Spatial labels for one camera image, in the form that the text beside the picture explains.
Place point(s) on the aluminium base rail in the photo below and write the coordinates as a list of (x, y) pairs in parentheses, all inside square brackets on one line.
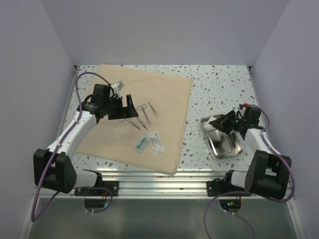
[(154, 185)]

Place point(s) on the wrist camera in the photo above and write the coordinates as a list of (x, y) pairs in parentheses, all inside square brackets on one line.
[(118, 85), (242, 106)]

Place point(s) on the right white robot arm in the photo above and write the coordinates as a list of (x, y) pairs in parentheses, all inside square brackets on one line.
[(269, 174)]

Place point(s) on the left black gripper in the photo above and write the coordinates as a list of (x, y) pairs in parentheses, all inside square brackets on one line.
[(123, 113)]

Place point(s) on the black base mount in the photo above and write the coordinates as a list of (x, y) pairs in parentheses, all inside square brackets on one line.
[(218, 187), (113, 186)]

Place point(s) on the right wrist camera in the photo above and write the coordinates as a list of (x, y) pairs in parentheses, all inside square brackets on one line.
[(242, 106)]

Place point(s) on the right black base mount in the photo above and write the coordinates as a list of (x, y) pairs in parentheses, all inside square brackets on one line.
[(218, 187)]

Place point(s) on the beige cloth drape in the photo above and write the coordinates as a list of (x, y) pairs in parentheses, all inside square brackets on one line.
[(115, 140)]

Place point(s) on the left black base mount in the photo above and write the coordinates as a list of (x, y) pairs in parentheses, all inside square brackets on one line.
[(113, 186)]

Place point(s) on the stainless steel tray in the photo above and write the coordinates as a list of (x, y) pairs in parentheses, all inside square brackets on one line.
[(220, 145)]

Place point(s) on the green suture packet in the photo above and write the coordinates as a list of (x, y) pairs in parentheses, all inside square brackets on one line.
[(142, 144)]

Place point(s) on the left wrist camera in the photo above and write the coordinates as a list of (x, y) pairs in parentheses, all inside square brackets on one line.
[(118, 85)]

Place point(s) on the steel tweezers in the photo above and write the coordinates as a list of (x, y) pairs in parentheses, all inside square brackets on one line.
[(153, 110)]

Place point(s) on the steel forceps left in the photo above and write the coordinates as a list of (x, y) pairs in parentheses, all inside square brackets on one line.
[(130, 122)]

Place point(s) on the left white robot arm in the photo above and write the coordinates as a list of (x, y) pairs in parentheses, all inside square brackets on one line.
[(53, 168)]

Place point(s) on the steel surgical scissors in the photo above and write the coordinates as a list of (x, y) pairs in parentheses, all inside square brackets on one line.
[(143, 109)]

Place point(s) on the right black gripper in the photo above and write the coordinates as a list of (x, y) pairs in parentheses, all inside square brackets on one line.
[(221, 124)]

